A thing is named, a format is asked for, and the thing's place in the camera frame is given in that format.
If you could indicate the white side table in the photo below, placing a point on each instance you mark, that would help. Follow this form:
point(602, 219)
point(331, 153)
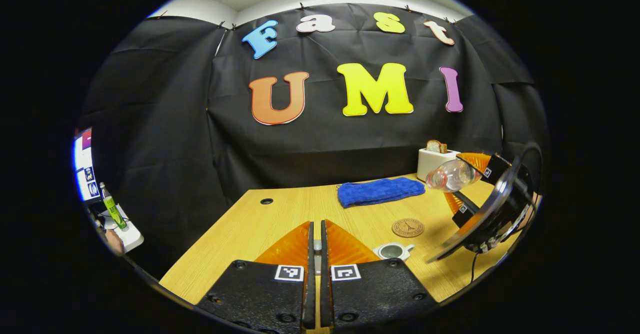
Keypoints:
point(127, 234)

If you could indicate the white ceramic teacup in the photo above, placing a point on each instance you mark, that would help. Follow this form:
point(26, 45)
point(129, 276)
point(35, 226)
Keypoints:
point(394, 250)

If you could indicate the white teacup lid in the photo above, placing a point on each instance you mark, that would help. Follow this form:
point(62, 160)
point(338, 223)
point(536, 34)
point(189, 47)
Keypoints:
point(317, 254)

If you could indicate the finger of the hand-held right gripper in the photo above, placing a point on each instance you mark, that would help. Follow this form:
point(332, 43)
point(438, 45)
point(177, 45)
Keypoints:
point(480, 162)
point(462, 201)

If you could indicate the computer monitor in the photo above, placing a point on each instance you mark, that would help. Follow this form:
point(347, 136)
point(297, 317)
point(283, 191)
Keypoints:
point(82, 166)

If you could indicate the black backdrop cloth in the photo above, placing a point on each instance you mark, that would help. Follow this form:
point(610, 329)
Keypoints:
point(175, 123)

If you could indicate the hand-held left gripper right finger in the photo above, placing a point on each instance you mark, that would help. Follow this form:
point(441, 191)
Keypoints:
point(325, 284)

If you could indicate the green drink bottle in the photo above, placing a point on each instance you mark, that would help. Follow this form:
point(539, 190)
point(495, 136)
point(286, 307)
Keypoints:
point(112, 206)

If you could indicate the round brown coaster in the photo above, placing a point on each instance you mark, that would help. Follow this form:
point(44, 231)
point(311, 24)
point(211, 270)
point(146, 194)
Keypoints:
point(408, 227)

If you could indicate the clear plastic water bottle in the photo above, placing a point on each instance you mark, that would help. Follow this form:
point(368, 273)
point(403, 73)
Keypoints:
point(450, 175)

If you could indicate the white toaster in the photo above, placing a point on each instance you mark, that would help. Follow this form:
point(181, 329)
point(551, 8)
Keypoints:
point(431, 162)

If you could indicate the blue towel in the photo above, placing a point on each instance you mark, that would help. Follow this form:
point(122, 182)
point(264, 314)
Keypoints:
point(380, 191)

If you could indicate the bread slice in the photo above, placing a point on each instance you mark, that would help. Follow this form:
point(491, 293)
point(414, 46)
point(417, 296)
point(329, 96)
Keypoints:
point(436, 146)

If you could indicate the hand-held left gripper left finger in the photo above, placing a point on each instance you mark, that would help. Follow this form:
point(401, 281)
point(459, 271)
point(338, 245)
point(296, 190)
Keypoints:
point(311, 284)

